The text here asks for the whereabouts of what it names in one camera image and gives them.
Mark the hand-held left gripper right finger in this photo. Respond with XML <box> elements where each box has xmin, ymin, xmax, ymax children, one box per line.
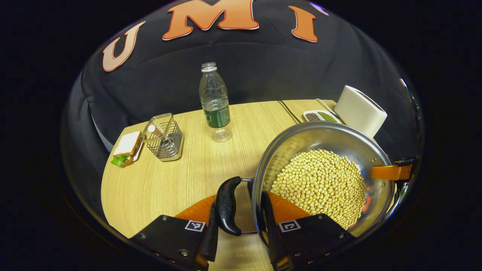
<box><xmin>261</xmin><ymin>190</ymin><xmax>356</xmax><ymax>271</ymax></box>

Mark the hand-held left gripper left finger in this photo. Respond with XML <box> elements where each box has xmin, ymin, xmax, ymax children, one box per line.
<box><xmin>130</xmin><ymin>194</ymin><xmax>219</xmax><ymax>271</ymax></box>

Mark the steel pot with black handles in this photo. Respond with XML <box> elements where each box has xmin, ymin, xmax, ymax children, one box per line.
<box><xmin>215</xmin><ymin>121</ymin><xmax>396</xmax><ymax>245</ymax></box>

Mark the pile of yellow soybeans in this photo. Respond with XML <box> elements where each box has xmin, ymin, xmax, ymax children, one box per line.
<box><xmin>270</xmin><ymin>149</ymin><xmax>367</xmax><ymax>230</ymax></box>

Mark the white toaster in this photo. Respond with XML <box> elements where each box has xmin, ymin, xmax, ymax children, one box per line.
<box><xmin>334</xmin><ymin>85</ymin><xmax>387</xmax><ymax>139</ymax></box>

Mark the metal pole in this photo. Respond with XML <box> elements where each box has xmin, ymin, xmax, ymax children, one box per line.
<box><xmin>399</xmin><ymin>78</ymin><xmax>419</xmax><ymax>113</ymax></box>

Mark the white divided dish of beans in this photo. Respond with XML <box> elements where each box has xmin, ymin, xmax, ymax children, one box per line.
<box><xmin>302</xmin><ymin>110</ymin><xmax>341</xmax><ymax>124</ymax></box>

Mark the sandwich with lettuce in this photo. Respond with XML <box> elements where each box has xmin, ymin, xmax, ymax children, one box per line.
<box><xmin>111</xmin><ymin>131</ymin><xmax>142</xmax><ymax>167</ymax></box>

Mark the clear plastic water bottle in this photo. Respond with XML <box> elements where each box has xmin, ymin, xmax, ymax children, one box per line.
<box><xmin>199</xmin><ymin>62</ymin><xmax>233</xmax><ymax>143</ymax></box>

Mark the white cable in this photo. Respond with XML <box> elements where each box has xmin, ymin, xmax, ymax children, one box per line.
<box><xmin>316</xmin><ymin>99</ymin><xmax>339</xmax><ymax>117</ymax></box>

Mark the metal wire basket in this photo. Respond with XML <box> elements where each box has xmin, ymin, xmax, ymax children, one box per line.
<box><xmin>140</xmin><ymin>113</ymin><xmax>185</xmax><ymax>162</ymax></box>

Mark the black cable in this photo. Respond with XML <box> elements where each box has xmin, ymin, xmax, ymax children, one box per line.
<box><xmin>278</xmin><ymin>100</ymin><xmax>302</xmax><ymax>124</ymax></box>

